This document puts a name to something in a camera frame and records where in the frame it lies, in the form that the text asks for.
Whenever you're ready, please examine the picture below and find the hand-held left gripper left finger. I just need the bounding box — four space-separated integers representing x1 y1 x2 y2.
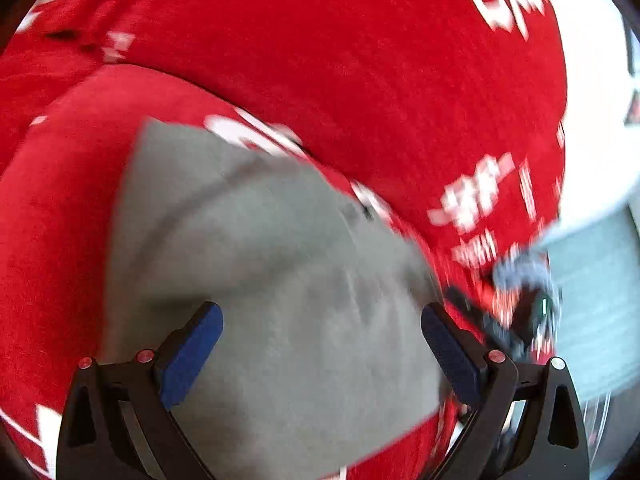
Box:
56 301 224 480

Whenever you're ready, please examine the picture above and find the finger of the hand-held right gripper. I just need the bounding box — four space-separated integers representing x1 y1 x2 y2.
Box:
444 285 527 361

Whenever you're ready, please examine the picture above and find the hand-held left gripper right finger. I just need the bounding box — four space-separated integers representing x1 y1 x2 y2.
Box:
421 301 591 480

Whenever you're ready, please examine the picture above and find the grey small shirt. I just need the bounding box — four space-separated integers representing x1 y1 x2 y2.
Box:
102 117 451 480

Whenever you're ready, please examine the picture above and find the red printed blanket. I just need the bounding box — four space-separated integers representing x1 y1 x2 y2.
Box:
0 0 568 480

